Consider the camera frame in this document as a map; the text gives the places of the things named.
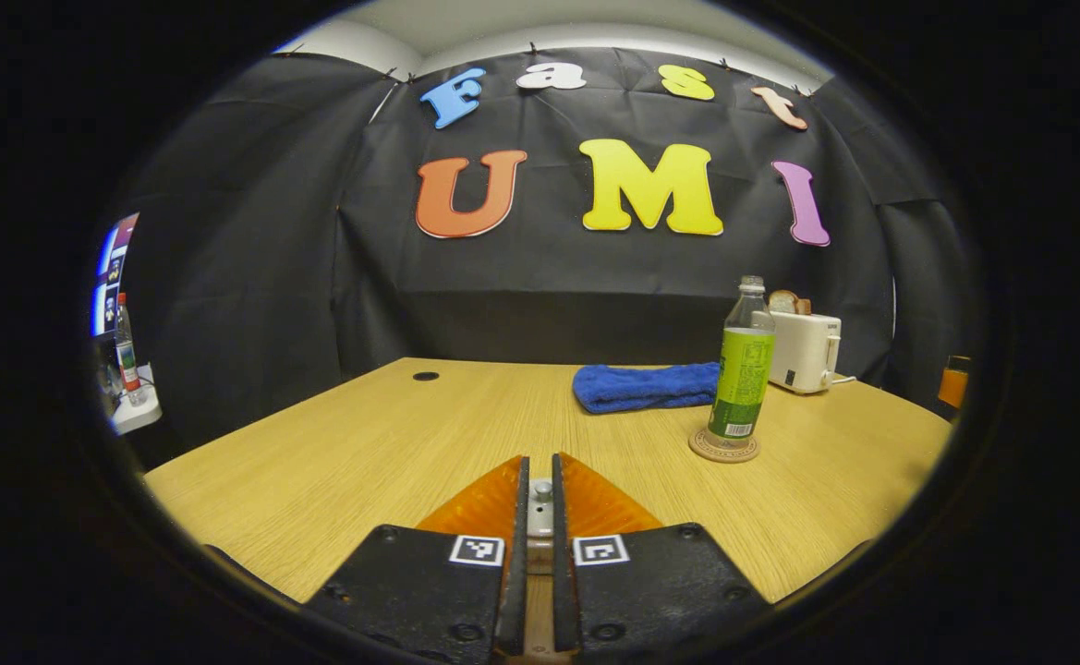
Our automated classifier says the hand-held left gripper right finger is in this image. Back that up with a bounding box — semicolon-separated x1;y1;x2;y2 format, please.
552;452;773;664

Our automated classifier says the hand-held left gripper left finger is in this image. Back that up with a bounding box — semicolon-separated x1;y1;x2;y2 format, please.
302;454;531;664

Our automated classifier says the white teacup lid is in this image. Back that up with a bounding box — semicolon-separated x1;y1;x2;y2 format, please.
530;478;555;538

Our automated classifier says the round brown coaster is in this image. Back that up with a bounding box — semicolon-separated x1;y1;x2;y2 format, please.
688;426;762;464

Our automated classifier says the green label water bottle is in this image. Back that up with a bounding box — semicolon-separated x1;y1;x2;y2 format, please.
708;275;777;451

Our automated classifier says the red cap plastic bottle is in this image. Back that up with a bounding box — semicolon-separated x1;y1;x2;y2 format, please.
115;293;148;407

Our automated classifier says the white toaster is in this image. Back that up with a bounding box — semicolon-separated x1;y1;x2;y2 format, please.
754;310;843;395

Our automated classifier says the blue towel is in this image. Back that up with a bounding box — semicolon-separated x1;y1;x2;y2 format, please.
572;361;722;415

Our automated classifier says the black backdrop cloth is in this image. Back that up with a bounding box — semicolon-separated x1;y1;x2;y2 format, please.
110;46;975;453

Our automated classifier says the white side table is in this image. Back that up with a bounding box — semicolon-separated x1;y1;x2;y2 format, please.
110;365;163;435

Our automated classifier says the computer monitor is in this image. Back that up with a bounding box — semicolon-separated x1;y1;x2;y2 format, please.
91;212;140;337

